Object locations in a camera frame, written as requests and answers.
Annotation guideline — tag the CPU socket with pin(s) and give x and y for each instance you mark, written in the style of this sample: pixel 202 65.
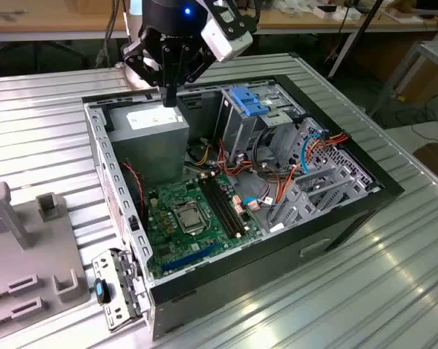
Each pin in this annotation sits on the CPU socket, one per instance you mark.
pixel 182 206

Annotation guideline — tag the blue drive cage latch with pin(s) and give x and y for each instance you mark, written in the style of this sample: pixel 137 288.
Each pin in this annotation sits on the blue drive cage latch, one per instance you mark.
pixel 246 100

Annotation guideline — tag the black blue latch clip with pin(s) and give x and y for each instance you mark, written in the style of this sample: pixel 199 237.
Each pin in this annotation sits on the black blue latch clip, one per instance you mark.
pixel 102 291

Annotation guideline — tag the silver CPU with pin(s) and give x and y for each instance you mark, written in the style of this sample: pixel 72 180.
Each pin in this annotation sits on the silver CPU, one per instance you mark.
pixel 189 220

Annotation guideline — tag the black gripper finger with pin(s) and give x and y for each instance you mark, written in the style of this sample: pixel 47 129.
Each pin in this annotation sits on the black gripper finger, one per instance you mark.
pixel 199 71
pixel 135 67

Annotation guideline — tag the slanted black pole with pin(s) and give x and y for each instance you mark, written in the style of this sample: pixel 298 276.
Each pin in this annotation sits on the slanted black pole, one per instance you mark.
pixel 369 18

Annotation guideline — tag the long wooden desk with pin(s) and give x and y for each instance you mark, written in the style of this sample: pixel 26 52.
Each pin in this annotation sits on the long wooden desk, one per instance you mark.
pixel 40 22

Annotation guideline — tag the aluminium frame table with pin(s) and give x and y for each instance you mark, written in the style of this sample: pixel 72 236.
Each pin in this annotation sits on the aluminium frame table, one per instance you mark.
pixel 437 51

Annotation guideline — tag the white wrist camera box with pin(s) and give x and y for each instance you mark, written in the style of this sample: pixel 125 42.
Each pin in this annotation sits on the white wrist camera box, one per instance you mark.
pixel 222 40

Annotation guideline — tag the black RAM slot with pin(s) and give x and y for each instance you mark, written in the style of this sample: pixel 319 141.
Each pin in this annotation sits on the black RAM slot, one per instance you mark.
pixel 232 207
pixel 227 207
pixel 222 207
pixel 217 207

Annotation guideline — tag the small white box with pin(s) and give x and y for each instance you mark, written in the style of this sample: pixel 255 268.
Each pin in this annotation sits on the small white box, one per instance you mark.
pixel 344 15

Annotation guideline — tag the black open PC case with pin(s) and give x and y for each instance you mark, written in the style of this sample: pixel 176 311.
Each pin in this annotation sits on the black open PC case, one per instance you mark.
pixel 277 261

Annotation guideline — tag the blue expansion slot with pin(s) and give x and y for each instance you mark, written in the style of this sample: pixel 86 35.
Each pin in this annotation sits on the blue expansion slot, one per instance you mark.
pixel 190 259

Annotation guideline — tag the grey parts rack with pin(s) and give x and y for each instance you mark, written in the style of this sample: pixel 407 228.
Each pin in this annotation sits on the grey parts rack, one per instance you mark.
pixel 40 247

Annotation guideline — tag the green motherboard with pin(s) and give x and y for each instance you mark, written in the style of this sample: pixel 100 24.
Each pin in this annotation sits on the green motherboard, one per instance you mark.
pixel 204 251

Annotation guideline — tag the grey metal disk bay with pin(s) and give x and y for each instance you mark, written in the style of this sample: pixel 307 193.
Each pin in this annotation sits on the grey metal disk bay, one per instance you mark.
pixel 302 203

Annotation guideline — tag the grey hinged slot bracket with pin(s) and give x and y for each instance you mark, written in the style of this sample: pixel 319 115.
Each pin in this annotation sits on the grey hinged slot bracket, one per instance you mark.
pixel 119 320

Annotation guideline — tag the black case fan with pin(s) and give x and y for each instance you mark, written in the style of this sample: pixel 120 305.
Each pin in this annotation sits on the black case fan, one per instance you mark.
pixel 131 181

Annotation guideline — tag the grey metal drive cage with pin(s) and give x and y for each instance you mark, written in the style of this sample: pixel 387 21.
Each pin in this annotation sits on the grey metal drive cage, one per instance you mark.
pixel 241 131

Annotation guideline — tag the grey power supply unit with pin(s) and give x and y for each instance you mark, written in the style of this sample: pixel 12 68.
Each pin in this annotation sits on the grey power supply unit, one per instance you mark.
pixel 150 152

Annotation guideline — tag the large brown cardboard box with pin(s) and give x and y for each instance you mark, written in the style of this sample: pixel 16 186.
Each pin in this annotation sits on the large brown cardboard box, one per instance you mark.
pixel 422 87

